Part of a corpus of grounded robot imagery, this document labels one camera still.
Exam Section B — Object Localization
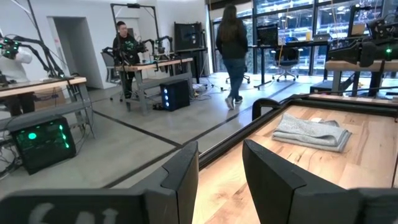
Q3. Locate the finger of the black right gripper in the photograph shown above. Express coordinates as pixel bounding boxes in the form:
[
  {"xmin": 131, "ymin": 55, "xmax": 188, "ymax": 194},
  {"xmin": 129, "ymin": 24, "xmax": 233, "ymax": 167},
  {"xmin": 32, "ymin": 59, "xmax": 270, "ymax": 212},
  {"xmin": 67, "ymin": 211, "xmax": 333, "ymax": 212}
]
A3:
[{"xmin": 328, "ymin": 45, "xmax": 351, "ymax": 63}]

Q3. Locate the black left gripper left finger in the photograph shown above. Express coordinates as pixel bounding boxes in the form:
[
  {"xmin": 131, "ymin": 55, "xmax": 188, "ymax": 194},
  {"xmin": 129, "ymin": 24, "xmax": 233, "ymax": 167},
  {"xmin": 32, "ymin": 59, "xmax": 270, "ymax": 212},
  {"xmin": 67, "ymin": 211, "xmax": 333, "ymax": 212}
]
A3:
[{"xmin": 133, "ymin": 141, "xmax": 200, "ymax": 224}]

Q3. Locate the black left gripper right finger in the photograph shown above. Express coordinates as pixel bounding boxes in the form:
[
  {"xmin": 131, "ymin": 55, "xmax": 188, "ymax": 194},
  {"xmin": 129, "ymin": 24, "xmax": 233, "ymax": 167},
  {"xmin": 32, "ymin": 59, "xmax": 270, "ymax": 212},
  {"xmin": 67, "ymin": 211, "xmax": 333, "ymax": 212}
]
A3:
[{"xmin": 242, "ymin": 139, "xmax": 364, "ymax": 224}]

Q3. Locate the wooden top workbench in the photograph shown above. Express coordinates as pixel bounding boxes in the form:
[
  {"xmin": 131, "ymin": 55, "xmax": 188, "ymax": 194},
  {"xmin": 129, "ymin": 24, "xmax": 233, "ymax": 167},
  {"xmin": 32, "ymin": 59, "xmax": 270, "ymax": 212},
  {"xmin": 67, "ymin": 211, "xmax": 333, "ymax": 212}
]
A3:
[
  {"xmin": 0, "ymin": 77, "xmax": 94, "ymax": 139},
  {"xmin": 325, "ymin": 60, "xmax": 398, "ymax": 97},
  {"xmin": 114, "ymin": 57, "xmax": 195, "ymax": 116}
]

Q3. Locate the black office chair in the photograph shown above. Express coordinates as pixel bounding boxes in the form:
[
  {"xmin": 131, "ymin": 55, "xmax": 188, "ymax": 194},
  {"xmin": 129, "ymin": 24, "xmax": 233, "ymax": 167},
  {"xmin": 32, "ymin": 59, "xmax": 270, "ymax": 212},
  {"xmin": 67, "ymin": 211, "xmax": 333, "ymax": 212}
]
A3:
[{"xmin": 272, "ymin": 46, "xmax": 301, "ymax": 82}]

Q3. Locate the folded grey cloth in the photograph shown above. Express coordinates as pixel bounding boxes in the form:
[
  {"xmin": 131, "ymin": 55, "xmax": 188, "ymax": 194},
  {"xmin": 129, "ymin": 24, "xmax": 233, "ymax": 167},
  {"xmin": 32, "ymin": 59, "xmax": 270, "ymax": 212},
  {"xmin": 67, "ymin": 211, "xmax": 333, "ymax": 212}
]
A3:
[{"xmin": 272, "ymin": 113, "xmax": 352, "ymax": 153}]

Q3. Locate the black desk monitor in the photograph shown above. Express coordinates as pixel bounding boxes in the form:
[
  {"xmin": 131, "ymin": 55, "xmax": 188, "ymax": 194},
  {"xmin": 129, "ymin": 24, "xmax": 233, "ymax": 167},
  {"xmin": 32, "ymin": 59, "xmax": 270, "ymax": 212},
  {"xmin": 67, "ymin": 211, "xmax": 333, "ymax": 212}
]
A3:
[{"xmin": 256, "ymin": 24, "xmax": 280, "ymax": 47}]

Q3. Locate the black desk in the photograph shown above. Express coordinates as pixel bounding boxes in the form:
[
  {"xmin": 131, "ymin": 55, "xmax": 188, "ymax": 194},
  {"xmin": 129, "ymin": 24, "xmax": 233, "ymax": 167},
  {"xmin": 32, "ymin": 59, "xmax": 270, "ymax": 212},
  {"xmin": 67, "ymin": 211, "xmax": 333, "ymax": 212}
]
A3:
[{"xmin": 252, "ymin": 40, "xmax": 332, "ymax": 91}]

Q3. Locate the blue-lit computer tower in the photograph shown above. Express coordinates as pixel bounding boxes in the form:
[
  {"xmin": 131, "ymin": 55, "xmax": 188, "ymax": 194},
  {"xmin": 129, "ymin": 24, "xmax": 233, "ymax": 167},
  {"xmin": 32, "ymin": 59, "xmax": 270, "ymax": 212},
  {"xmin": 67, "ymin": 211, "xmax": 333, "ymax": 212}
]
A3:
[{"xmin": 159, "ymin": 78, "xmax": 191, "ymax": 112}]

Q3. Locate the person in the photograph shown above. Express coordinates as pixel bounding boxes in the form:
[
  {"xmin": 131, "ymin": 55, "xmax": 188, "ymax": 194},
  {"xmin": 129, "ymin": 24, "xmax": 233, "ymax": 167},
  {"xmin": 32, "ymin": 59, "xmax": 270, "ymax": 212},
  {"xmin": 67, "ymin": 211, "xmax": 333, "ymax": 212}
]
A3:
[
  {"xmin": 0, "ymin": 46, "xmax": 35, "ymax": 116},
  {"xmin": 112, "ymin": 21, "xmax": 141, "ymax": 99},
  {"xmin": 215, "ymin": 3, "xmax": 249, "ymax": 110}
]

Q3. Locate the green-lit computer tower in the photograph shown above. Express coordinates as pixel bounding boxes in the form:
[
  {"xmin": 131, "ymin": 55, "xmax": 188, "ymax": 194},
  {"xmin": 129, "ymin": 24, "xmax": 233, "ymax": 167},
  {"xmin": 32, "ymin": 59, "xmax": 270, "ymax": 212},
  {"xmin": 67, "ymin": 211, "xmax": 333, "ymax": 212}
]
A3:
[{"xmin": 9, "ymin": 114, "xmax": 77, "ymax": 175}]

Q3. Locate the grey chair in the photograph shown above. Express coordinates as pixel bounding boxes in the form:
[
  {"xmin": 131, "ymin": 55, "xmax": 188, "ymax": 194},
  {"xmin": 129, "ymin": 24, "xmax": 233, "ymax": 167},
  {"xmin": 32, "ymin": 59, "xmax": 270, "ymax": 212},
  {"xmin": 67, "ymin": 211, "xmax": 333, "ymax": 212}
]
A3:
[{"xmin": 100, "ymin": 51, "xmax": 122, "ymax": 85}]

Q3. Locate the black cabinet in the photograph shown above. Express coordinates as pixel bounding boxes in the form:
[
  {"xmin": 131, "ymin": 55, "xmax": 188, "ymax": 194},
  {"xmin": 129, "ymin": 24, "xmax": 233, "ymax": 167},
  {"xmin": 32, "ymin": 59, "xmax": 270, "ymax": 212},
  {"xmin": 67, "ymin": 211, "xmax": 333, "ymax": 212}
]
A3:
[{"xmin": 174, "ymin": 21, "xmax": 206, "ymax": 52}]

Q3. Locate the black table frame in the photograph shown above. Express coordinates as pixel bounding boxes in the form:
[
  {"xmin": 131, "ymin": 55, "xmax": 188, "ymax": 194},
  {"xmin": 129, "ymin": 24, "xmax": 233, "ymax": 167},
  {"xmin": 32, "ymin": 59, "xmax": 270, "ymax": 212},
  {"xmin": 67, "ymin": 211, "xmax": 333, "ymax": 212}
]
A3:
[{"xmin": 198, "ymin": 93, "xmax": 398, "ymax": 170}]

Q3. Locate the black cable loop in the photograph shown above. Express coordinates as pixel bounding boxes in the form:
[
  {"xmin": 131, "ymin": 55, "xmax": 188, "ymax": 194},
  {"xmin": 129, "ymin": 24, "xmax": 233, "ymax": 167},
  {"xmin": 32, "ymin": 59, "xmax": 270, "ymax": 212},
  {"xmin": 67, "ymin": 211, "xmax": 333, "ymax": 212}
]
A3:
[{"xmin": 251, "ymin": 98, "xmax": 282, "ymax": 121}]

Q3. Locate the floor cable bundle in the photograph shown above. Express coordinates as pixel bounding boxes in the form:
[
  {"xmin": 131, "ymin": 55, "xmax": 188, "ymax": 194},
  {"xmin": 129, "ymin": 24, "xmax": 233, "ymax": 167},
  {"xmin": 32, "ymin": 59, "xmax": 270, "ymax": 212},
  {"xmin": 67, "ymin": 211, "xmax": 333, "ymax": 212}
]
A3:
[{"xmin": 186, "ymin": 82, "xmax": 224, "ymax": 102}]

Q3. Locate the black gantry frame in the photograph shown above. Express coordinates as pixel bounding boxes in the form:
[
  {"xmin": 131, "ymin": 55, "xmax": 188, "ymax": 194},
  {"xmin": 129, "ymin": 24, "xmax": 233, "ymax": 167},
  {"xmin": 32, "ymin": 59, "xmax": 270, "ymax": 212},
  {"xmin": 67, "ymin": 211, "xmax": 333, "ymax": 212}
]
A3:
[{"xmin": 110, "ymin": 2, "xmax": 161, "ymax": 60}]

